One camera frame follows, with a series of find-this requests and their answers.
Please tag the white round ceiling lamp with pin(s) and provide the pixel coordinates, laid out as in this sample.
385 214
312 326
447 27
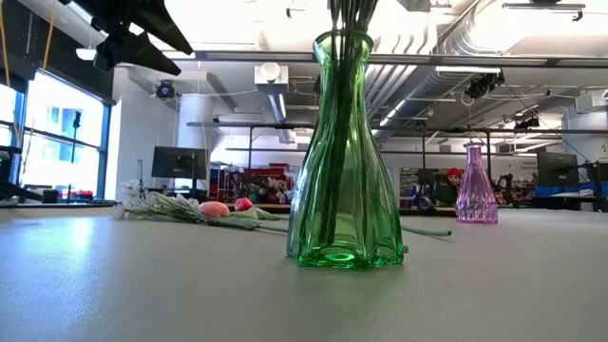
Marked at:
270 71

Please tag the person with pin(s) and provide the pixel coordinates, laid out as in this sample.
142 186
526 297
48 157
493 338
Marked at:
451 183

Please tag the red artificial tulip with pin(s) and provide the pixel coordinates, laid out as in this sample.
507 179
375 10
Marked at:
243 204

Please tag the silver ceiling duct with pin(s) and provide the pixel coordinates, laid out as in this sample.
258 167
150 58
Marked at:
427 71

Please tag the blue storage bins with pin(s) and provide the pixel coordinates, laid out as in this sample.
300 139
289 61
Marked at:
570 190

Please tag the pink artificial tulip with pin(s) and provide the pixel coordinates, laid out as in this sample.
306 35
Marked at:
214 209

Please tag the black stand by window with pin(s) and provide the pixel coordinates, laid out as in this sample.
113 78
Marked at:
76 123

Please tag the pink glass vase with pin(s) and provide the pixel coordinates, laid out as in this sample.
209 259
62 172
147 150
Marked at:
476 195

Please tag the large blue-framed window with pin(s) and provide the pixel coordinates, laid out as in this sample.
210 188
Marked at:
62 142

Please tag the black room monitor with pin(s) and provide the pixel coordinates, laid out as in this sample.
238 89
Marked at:
558 168
179 162

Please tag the green glass vase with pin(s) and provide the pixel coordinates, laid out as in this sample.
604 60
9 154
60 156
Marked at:
344 190

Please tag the background flower bouquet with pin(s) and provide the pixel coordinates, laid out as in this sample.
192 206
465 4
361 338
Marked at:
268 189

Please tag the white artificial flower bunch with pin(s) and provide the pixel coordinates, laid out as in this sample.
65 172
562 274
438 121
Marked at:
157 202

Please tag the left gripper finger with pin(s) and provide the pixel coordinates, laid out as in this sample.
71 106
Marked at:
133 52
164 33

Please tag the red storage shelf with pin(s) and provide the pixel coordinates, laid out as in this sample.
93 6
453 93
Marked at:
266 173

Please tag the long ceiling light bar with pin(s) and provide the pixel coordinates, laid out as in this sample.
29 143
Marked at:
468 69

